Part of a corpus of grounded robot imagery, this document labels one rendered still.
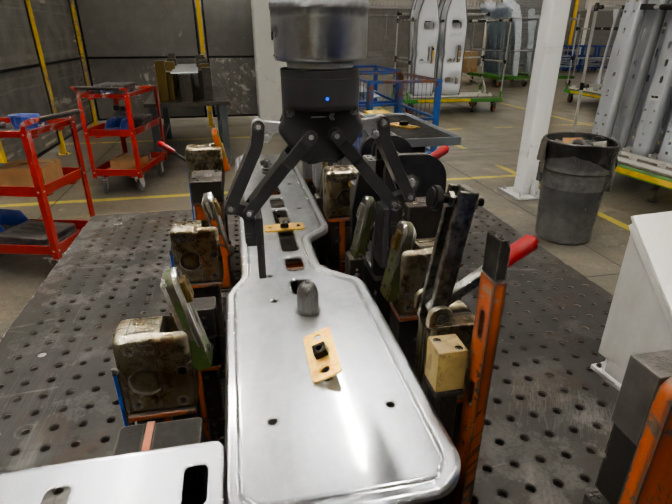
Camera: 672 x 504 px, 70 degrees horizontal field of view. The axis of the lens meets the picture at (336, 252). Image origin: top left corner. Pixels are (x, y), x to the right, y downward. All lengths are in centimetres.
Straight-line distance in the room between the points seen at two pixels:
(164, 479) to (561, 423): 76
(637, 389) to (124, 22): 829
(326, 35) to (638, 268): 81
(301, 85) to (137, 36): 796
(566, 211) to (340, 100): 331
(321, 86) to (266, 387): 34
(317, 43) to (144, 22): 796
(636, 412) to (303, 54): 36
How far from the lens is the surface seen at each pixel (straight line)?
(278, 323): 69
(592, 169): 362
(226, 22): 829
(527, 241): 63
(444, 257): 57
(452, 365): 55
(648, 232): 109
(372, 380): 59
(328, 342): 62
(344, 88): 46
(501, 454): 96
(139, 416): 70
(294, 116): 48
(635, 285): 110
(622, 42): 553
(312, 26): 45
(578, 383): 118
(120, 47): 844
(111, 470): 54
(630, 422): 36
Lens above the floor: 137
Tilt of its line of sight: 24 degrees down
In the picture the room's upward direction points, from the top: straight up
